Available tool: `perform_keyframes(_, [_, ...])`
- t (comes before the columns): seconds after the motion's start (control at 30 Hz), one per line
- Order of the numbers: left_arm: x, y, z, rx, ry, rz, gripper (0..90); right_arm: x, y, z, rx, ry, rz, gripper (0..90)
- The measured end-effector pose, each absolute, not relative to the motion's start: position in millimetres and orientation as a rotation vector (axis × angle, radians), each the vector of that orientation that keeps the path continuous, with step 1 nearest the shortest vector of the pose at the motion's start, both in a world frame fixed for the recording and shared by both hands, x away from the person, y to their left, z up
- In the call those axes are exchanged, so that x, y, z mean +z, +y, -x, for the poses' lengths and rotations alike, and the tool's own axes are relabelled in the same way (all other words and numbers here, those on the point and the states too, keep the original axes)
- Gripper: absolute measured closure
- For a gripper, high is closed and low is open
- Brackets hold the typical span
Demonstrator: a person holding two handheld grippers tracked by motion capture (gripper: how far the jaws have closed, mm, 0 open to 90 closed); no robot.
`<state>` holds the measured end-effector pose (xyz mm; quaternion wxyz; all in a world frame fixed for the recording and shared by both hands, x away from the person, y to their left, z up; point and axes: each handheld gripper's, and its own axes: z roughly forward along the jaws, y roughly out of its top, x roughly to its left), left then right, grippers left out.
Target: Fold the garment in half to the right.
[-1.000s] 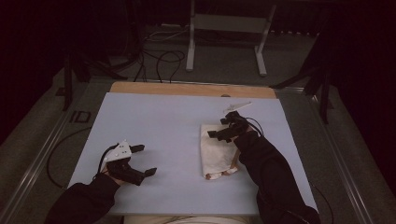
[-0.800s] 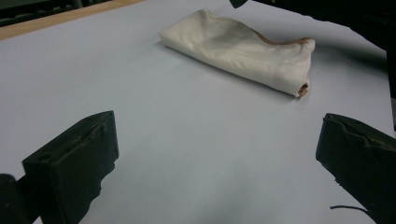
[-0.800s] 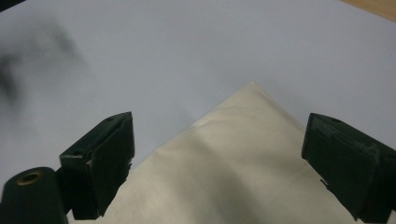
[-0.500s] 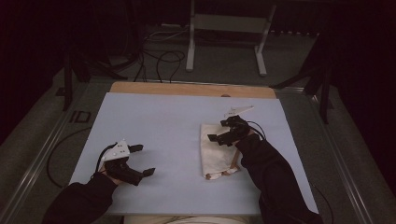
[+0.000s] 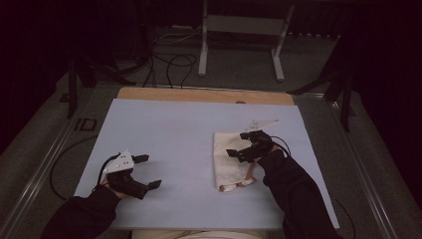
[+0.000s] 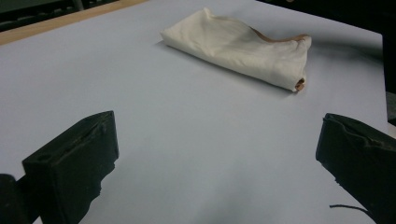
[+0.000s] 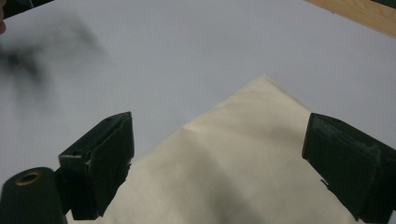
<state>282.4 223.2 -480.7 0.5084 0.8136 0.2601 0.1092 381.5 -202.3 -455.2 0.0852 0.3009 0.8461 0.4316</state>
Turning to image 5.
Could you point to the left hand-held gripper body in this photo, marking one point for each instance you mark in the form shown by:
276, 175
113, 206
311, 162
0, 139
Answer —
124, 181

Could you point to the black tripod stand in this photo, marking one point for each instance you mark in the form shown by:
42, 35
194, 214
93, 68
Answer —
345, 99
71, 86

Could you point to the person's left hand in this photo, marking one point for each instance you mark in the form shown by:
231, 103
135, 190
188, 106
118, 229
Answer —
112, 191

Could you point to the metal floor rail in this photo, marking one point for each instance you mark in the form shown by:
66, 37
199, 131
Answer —
40, 172
365, 176

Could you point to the white baby bodysuit brown trim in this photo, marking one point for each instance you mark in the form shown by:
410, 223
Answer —
227, 166

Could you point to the white metal stand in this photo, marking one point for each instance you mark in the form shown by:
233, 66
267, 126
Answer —
245, 25

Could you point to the light blue mat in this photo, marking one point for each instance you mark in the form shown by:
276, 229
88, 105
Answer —
182, 132

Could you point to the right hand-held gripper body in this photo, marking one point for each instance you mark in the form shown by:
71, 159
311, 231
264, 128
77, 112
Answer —
260, 142

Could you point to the small round dark knob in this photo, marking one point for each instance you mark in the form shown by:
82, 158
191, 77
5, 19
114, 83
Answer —
240, 102

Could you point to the black rectangular floor bracket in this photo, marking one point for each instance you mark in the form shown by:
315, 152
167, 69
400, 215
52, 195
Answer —
79, 124

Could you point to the person's right hand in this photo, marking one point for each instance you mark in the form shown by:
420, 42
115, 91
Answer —
273, 151

